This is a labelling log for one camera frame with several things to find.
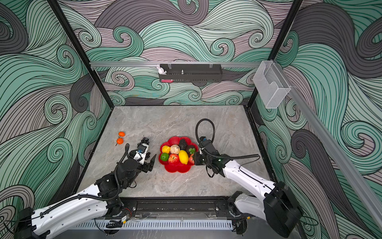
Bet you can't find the red apple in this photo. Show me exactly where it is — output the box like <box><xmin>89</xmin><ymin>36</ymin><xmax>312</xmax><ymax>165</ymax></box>
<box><xmin>168</xmin><ymin>154</ymin><xmax>180</xmax><ymax>164</ymax></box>

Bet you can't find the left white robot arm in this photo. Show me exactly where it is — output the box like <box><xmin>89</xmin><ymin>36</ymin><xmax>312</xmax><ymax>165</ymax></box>
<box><xmin>13</xmin><ymin>153</ymin><xmax>156</xmax><ymax>239</ymax></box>

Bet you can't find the black wall shelf tray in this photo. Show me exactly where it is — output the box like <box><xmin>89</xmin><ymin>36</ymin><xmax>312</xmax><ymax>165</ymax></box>
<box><xmin>158</xmin><ymin>64</ymin><xmax>223</xmax><ymax>84</ymax></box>

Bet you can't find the aluminium wall rail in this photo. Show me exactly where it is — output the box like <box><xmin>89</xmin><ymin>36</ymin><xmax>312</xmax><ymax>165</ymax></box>
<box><xmin>89</xmin><ymin>61</ymin><xmax>261</xmax><ymax>68</ymax></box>
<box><xmin>271</xmin><ymin>60</ymin><xmax>382</xmax><ymax>229</ymax></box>

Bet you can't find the yellow bell pepper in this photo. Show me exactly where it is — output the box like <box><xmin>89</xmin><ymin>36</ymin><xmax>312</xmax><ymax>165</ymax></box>
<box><xmin>161</xmin><ymin>145</ymin><xmax>171</xmax><ymax>154</ymax></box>

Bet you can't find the dark mangosteen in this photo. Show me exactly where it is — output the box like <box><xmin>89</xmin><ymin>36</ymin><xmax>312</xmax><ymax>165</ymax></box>
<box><xmin>186</xmin><ymin>145</ymin><xmax>196</xmax><ymax>155</ymax></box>

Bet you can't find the yellow lemon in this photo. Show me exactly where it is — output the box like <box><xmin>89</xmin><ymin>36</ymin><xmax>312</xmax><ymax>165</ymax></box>
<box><xmin>178</xmin><ymin>150</ymin><xmax>189</xmax><ymax>165</ymax></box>

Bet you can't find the pale cream pear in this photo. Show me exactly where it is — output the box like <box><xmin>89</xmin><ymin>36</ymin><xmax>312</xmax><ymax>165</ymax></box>
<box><xmin>170</xmin><ymin>144</ymin><xmax>181</xmax><ymax>154</ymax></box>

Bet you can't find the white slotted cable duct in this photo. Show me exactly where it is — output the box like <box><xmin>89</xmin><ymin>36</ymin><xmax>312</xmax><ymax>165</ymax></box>
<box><xmin>74</xmin><ymin>219</ymin><xmax>234</xmax><ymax>231</ymax></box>

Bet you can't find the black grape bunch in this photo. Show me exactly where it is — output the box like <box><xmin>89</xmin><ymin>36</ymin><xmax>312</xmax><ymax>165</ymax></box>
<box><xmin>141</xmin><ymin>137</ymin><xmax>149</xmax><ymax>160</ymax></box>

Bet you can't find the aluminium wall rail right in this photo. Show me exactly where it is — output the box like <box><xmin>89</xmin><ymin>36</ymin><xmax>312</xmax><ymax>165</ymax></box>
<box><xmin>271</xmin><ymin>60</ymin><xmax>382</xmax><ymax>229</ymax></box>

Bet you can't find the green lime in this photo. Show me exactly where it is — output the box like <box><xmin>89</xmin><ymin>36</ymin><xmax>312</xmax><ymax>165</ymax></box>
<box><xmin>160</xmin><ymin>152</ymin><xmax>169</xmax><ymax>162</ymax></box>

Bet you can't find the dark avocado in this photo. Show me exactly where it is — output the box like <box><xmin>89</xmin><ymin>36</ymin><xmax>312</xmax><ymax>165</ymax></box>
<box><xmin>179</xmin><ymin>138</ymin><xmax>188</xmax><ymax>150</ymax></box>

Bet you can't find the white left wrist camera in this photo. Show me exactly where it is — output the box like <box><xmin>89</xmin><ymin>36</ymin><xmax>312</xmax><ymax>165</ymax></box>
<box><xmin>133</xmin><ymin>143</ymin><xmax>149</xmax><ymax>165</ymax></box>

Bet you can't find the clear plastic wall holder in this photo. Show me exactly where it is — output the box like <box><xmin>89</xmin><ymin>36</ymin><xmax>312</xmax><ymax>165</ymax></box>
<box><xmin>253</xmin><ymin>60</ymin><xmax>290</xmax><ymax>109</ymax></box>

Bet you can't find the aluminium wall rail back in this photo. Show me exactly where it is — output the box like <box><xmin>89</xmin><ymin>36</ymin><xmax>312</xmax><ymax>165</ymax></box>
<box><xmin>89</xmin><ymin>61</ymin><xmax>261</xmax><ymax>68</ymax></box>

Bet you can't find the red strawberry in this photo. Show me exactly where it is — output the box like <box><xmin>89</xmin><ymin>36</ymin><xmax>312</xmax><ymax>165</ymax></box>
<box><xmin>189</xmin><ymin>154</ymin><xmax>195</xmax><ymax>165</ymax></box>

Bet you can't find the red flower-shaped fruit bowl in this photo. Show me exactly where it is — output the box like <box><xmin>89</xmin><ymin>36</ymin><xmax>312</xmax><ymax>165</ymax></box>
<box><xmin>157</xmin><ymin>136</ymin><xmax>199</xmax><ymax>173</ymax></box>

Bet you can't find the pink item in tray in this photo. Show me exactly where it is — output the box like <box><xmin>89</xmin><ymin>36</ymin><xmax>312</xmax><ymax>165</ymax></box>
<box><xmin>161</xmin><ymin>79</ymin><xmax>173</xmax><ymax>83</ymax></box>

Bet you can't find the small white rabbit figurine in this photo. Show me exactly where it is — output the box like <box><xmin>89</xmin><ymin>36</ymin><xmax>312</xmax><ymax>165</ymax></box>
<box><xmin>156</xmin><ymin>64</ymin><xmax>167</xmax><ymax>75</ymax></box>

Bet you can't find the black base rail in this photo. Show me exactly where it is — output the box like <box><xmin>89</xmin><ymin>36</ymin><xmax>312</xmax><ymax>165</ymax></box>
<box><xmin>113</xmin><ymin>196</ymin><xmax>294</xmax><ymax>219</ymax></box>

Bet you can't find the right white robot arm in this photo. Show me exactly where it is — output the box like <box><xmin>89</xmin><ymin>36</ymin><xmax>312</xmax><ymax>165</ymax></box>
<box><xmin>194</xmin><ymin>137</ymin><xmax>303</xmax><ymax>238</ymax></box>

